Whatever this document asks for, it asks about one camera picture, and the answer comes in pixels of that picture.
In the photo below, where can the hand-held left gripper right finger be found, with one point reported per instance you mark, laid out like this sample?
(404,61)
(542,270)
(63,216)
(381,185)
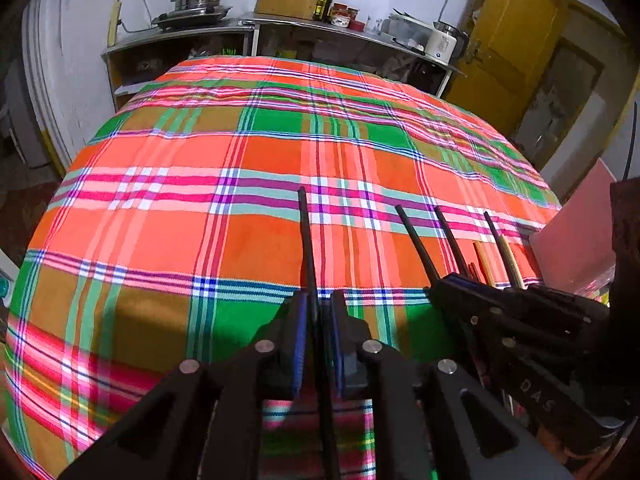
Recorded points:
(340,355)

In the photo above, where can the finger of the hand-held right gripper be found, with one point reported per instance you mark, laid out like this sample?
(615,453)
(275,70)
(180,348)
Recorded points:
(560,310)
(465,300)

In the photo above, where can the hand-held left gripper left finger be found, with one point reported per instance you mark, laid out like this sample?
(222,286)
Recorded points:
(299,345)

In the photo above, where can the red chopstick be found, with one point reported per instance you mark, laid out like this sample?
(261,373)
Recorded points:
(473,271)

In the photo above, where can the wooden chopstick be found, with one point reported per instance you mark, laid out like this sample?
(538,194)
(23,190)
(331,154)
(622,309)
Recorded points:
(515,272)
(484,262)

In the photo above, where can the pink board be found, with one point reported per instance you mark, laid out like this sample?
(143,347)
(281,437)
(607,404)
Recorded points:
(575,230)

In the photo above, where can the plaid orange green tablecloth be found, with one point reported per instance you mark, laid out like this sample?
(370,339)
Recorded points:
(200,210)

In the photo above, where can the yellow wooden door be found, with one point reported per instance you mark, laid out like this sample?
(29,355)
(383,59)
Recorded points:
(505,45)

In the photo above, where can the white electric cooker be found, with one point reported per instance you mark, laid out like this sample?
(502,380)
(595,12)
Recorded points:
(442,42)

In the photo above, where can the red lidded jar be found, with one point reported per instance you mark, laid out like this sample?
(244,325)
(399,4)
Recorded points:
(341,16)

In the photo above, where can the steel kitchen counter shelf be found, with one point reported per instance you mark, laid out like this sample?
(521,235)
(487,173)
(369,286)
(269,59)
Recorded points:
(300,27)

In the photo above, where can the dark oil bottle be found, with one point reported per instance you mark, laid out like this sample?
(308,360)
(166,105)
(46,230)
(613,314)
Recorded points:
(330,5)

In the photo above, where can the yellow oil bottle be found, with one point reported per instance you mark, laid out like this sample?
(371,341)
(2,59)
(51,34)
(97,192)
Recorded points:
(319,5)

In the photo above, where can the steel gas stove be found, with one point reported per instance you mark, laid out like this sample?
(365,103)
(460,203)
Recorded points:
(192,17)

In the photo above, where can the yellow power strip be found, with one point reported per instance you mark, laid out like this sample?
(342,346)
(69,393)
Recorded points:
(114,22)

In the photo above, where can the yellow door frame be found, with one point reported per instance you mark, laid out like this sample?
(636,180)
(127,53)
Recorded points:
(595,60)

